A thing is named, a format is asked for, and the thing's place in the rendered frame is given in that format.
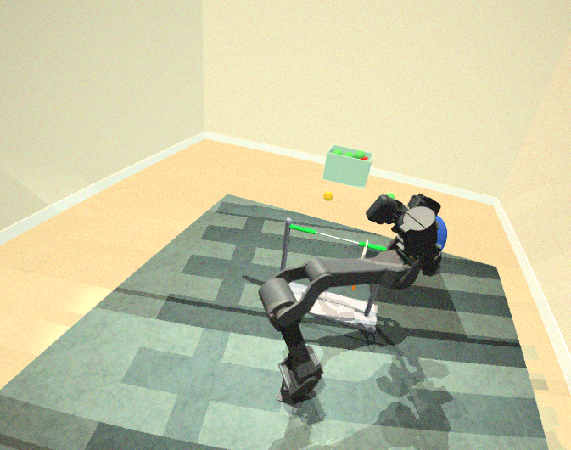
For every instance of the orange handle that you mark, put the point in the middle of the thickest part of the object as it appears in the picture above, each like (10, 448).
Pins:
(363, 257)

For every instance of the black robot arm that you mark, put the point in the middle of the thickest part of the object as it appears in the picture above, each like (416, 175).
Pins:
(301, 369)

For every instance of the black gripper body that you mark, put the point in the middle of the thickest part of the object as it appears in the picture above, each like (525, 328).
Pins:
(383, 210)

